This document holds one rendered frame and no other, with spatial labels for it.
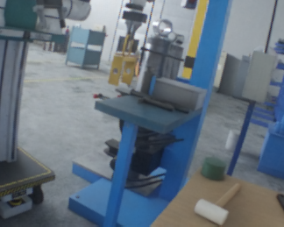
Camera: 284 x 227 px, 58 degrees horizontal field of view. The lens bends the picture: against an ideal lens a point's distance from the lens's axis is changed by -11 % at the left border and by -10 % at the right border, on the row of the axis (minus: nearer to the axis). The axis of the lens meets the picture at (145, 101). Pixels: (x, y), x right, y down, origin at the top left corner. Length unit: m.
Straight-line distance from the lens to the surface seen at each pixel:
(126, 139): 1.47
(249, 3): 13.28
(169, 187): 2.50
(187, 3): 2.50
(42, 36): 1.88
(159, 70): 2.39
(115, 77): 1.48
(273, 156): 4.24
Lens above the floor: 1.42
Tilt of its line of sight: 12 degrees down
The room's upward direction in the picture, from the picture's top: 13 degrees clockwise
